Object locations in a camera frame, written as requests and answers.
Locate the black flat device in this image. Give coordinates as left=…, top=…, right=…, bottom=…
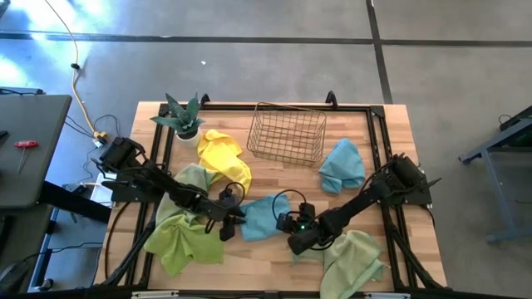
left=0, top=86, right=45, bottom=96

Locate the black diagonal beam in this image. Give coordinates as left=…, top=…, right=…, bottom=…
left=37, top=180, right=112, bottom=224

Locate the blue microfiber towel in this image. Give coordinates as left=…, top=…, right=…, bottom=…
left=318, top=138, right=367, bottom=195
left=239, top=194, right=292, bottom=243

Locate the black aluminium table frame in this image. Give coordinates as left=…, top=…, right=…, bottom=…
left=94, top=90, right=448, bottom=298

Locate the silver frame end plate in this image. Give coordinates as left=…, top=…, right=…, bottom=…
left=364, top=292, right=411, bottom=299
left=131, top=290, right=180, bottom=299

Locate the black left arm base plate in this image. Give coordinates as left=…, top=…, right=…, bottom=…
left=101, top=169, right=167, bottom=204

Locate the potted plant in white pot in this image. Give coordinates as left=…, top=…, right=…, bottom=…
left=150, top=92, right=206, bottom=149

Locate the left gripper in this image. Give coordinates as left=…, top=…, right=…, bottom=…
left=207, top=187, right=248, bottom=243

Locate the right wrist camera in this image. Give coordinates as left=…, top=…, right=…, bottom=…
left=276, top=213, right=294, bottom=234

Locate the blue-grey metal stand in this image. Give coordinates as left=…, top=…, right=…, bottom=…
left=458, top=105, right=532, bottom=245

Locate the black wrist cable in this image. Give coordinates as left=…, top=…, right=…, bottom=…
left=272, top=189, right=309, bottom=225
left=223, top=180, right=248, bottom=208

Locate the wire mesh basket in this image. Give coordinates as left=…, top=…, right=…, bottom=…
left=246, top=101, right=328, bottom=168

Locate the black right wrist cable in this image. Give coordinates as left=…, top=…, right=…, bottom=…
left=272, top=189, right=309, bottom=225

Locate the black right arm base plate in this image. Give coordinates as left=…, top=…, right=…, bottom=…
left=372, top=172, right=433, bottom=207

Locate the lime green microfiber towel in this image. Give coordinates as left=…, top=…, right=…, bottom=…
left=143, top=213, right=224, bottom=278

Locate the grey side table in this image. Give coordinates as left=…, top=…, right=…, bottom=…
left=0, top=94, right=72, bottom=208

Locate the pale green microfiber towel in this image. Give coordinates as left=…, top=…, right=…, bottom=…
left=293, top=229, right=387, bottom=299
left=155, top=162, right=219, bottom=228

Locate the red-handled tool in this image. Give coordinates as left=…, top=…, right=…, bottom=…
left=12, top=140, right=41, bottom=174

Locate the yellow extension cable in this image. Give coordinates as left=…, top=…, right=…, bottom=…
left=43, top=0, right=109, bottom=147

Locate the yellow microfiber towel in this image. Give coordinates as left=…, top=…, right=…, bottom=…
left=197, top=128, right=254, bottom=196

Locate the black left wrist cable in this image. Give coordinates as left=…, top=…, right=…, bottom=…
left=223, top=180, right=248, bottom=208

